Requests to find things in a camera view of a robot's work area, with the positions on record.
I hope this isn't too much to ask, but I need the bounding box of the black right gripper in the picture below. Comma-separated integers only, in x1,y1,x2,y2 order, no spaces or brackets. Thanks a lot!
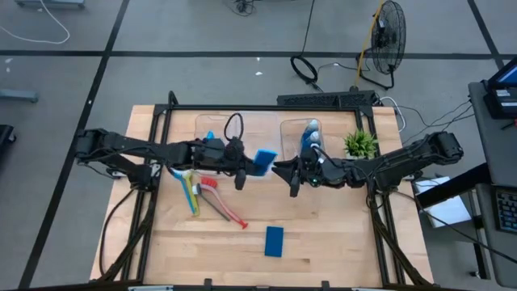
272,148,340,198

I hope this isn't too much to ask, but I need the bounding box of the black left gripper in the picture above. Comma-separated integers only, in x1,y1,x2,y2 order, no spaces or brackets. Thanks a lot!
201,137,259,192

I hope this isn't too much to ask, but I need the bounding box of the tall clear plastic bin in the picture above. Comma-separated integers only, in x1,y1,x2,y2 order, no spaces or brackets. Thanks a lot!
228,110,283,180

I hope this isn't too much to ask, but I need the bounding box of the red dish brush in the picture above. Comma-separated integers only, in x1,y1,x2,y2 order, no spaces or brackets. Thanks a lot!
200,176,250,230

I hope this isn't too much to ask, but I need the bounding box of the grey dish brush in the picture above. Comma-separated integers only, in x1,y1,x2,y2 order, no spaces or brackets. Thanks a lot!
191,183,232,222

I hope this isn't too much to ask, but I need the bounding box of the yellow-green dish brush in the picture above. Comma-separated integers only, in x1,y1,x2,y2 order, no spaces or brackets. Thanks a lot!
180,167,202,217

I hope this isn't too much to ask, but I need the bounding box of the green potted plant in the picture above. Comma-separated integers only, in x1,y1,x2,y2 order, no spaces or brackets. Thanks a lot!
343,129,380,162

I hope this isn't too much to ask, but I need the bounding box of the black diagonal bar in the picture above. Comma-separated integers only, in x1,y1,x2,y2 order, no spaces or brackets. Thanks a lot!
415,163,492,209

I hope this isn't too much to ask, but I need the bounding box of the white paper sheet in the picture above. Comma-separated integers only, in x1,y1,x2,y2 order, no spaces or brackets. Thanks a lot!
414,175,473,230

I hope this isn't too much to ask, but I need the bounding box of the black floor fan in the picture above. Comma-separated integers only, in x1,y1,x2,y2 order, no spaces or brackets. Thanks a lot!
355,0,408,91

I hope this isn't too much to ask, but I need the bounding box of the grey desk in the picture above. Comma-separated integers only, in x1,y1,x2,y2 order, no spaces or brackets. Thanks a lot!
468,56,517,289

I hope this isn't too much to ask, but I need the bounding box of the black keyboard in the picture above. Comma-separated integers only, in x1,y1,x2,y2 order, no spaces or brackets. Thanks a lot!
490,185,517,235

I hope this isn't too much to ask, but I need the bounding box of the black laptop computer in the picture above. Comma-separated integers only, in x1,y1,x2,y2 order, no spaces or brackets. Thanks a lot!
482,58,517,120

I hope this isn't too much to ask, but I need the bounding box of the grey metal floor beam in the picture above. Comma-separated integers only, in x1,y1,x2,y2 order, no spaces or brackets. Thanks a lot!
15,0,86,9
0,89,40,103

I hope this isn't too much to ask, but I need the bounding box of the clear handled plastic bin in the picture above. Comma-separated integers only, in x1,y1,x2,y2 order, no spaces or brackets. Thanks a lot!
279,117,333,182
187,113,236,179

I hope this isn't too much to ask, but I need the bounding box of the black aluminium table frame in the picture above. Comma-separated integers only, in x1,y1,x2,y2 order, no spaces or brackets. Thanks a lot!
96,91,435,289

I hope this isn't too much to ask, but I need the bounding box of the black coiled cable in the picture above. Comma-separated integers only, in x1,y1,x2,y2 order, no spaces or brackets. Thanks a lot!
289,0,324,92

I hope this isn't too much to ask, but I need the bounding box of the yellow hanging cable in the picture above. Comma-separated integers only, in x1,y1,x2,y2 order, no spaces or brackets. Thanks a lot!
354,0,385,89

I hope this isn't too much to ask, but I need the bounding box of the black floor cable tangle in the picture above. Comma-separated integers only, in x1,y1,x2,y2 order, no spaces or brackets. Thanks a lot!
225,0,259,17

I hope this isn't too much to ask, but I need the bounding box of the white floor cable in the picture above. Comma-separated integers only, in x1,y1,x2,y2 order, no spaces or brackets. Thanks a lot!
0,0,71,44

